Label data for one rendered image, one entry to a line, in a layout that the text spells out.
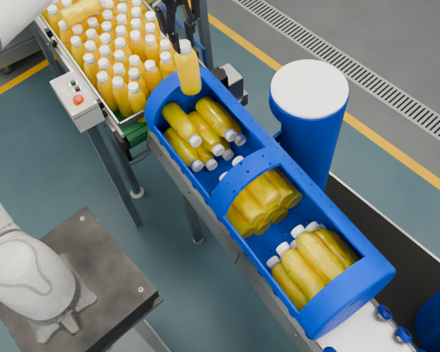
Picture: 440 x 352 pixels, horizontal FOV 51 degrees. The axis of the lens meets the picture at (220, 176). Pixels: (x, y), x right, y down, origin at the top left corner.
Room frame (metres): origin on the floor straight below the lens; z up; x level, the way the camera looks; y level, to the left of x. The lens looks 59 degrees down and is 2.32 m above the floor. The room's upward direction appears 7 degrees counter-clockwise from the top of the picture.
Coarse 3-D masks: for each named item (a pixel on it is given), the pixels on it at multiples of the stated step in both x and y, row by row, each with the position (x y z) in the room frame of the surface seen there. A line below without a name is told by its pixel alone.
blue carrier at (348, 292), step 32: (160, 96) 1.00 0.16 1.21; (192, 96) 1.08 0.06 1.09; (224, 96) 0.96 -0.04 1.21; (160, 128) 1.02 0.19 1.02; (256, 128) 0.83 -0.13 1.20; (224, 160) 0.89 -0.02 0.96; (256, 160) 0.70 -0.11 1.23; (288, 160) 0.71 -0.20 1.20; (224, 192) 0.64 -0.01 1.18; (320, 192) 0.60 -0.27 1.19; (224, 224) 0.58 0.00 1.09; (288, 224) 0.61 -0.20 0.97; (352, 224) 0.50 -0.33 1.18; (256, 256) 0.46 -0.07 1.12; (352, 288) 0.31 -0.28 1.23; (320, 320) 0.26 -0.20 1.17
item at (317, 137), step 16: (272, 112) 1.07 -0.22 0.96; (336, 112) 0.99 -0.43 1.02; (288, 128) 1.00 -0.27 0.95; (304, 128) 0.97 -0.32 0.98; (320, 128) 0.97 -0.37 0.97; (336, 128) 1.00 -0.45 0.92; (288, 144) 0.99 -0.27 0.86; (304, 144) 0.97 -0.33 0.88; (320, 144) 0.97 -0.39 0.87; (336, 144) 1.04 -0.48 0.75; (304, 160) 0.97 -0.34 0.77; (320, 160) 0.97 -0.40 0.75; (320, 176) 0.98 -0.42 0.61
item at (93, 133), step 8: (96, 128) 1.16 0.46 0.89; (96, 136) 1.15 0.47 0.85; (96, 144) 1.14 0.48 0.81; (104, 144) 1.16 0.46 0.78; (104, 152) 1.15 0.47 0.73; (104, 160) 1.14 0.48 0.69; (112, 168) 1.15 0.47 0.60; (112, 176) 1.14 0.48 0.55; (120, 184) 1.15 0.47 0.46; (120, 192) 1.14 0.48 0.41; (128, 200) 1.15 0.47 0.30; (128, 208) 1.14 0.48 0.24; (136, 216) 1.15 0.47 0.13; (136, 224) 1.14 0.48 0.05
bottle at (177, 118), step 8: (168, 104) 1.03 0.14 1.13; (176, 104) 1.03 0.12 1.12; (168, 112) 1.00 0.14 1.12; (176, 112) 0.99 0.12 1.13; (184, 112) 1.00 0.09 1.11; (168, 120) 0.98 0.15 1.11; (176, 120) 0.96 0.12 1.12; (184, 120) 0.95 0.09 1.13; (176, 128) 0.94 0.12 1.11; (184, 128) 0.92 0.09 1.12; (192, 128) 0.92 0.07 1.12; (184, 136) 0.90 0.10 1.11; (192, 136) 0.90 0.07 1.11
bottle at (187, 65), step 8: (192, 48) 0.99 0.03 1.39; (176, 56) 0.98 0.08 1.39; (184, 56) 0.96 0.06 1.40; (192, 56) 0.96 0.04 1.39; (176, 64) 0.97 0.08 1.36; (184, 64) 0.95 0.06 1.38; (192, 64) 0.95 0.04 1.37; (184, 72) 0.95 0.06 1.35; (192, 72) 0.95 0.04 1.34; (184, 80) 0.95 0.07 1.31; (192, 80) 0.95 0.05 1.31; (200, 80) 0.98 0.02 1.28; (184, 88) 0.95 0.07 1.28; (192, 88) 0.95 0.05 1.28; (200, 88) 0.96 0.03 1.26
